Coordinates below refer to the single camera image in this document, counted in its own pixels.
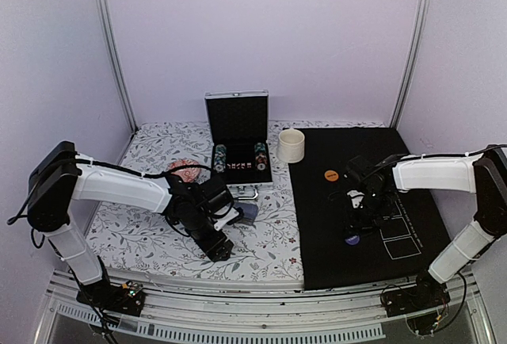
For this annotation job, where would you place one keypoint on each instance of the floral table cloth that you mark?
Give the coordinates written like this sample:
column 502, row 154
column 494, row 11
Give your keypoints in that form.
column 134, row 239

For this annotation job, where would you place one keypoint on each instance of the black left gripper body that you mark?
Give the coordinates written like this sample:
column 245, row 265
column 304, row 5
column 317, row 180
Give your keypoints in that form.
column 196, row 228

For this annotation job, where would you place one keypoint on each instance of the white ceramic cup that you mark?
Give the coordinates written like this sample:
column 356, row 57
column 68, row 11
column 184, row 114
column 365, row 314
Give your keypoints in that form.
column 291, row 145

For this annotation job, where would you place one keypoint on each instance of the purple small blind button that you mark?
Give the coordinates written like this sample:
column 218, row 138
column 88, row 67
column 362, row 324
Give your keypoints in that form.
column 352, row 240

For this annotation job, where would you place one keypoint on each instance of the orange big blind button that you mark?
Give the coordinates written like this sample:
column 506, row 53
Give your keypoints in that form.
column 331, row 175

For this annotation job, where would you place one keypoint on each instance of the red patterned bowl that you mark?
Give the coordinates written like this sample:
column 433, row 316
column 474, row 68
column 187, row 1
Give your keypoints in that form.
column 189, row 170

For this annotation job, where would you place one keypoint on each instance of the aluminium poker chip case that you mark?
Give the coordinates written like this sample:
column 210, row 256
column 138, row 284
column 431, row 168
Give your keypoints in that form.
column 239, row 120

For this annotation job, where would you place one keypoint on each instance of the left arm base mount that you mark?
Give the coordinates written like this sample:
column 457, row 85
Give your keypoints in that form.
column 127, row 298

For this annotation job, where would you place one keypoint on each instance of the blue playing card deck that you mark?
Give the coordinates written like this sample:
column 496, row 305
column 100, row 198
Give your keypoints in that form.
column 249, row 213

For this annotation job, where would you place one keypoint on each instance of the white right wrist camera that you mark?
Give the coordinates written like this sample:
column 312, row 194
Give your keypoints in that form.
column 355, row 197

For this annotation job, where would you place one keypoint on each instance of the red black chip stack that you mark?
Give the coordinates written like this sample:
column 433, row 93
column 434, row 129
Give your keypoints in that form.
column 260, row 156

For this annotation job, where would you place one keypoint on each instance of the black poker mat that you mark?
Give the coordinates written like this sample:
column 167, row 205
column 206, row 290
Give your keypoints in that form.
column 401, row 248

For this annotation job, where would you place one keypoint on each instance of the right aluminium frame post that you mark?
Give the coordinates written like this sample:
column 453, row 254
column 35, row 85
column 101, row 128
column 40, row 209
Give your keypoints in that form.
column 421, row 14

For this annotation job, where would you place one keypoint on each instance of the aluminium frame post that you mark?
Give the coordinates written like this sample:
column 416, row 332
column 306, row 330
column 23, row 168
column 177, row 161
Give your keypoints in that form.
column 421, row 14
column 114, row 59

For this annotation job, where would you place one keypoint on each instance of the blue green chip stack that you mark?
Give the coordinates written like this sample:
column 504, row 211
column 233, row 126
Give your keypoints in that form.
column 220, row 158

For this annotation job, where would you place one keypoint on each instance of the left aluminium frame post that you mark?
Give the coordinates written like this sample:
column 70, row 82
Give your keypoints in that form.
column 114, row 59

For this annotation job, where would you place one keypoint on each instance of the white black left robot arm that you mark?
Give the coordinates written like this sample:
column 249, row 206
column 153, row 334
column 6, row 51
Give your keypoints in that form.
column 65, row 176

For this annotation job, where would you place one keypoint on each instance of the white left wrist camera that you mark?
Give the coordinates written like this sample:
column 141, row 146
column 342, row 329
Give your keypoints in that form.
column 230, row 217

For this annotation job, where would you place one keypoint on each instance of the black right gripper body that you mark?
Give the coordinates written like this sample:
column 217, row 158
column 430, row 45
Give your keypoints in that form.
column 369, row 215

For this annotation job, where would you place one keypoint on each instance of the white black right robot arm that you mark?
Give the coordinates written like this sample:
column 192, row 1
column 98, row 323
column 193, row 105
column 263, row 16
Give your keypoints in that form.
column 473, row 182

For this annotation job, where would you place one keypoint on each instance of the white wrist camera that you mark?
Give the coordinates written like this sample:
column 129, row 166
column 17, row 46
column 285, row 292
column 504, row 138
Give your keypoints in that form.
column 230, row 217
column 355, row 197

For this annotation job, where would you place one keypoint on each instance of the row of red dice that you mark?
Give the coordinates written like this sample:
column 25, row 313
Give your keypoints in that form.
column 239, row 166

